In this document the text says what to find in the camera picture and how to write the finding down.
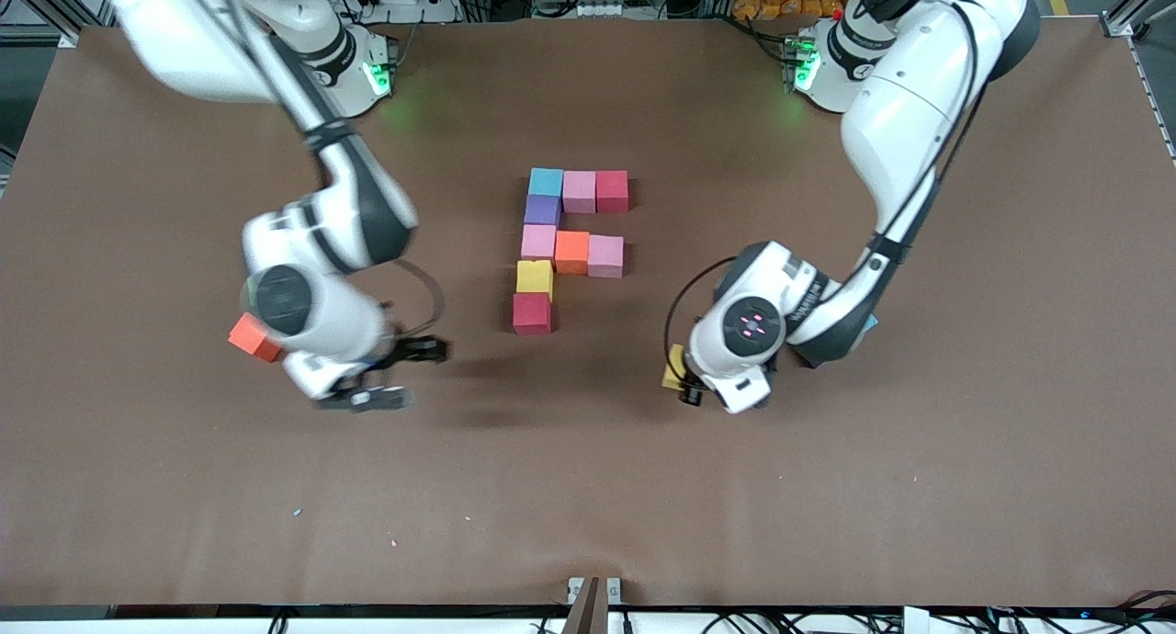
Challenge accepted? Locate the red foam cube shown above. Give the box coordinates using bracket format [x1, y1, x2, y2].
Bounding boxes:
[512, 292, 554, 336]
[595, 169, 631, 215]

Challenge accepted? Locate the orange foam cube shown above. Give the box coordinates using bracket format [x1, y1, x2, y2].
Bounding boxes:
[228, 311, 282, 364]
[554, 231, 592, 276]

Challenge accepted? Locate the brown table mat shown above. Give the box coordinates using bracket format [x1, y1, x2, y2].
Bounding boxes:
[0, 18, 1176, 609]

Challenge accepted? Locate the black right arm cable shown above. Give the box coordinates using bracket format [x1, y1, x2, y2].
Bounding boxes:
[381, 259, 447, 339]

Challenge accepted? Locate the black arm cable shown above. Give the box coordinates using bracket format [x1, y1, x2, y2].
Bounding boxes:
[381, 259, 447, 339]
[663, 0, 989, 382]

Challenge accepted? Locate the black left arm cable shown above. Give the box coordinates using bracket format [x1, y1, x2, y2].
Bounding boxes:
[663, 0, 989, 382]

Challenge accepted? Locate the aluminium frame profile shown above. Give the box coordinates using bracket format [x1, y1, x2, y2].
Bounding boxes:
[0, 0, 139, 49]
[1102, 0, 1176, 40]

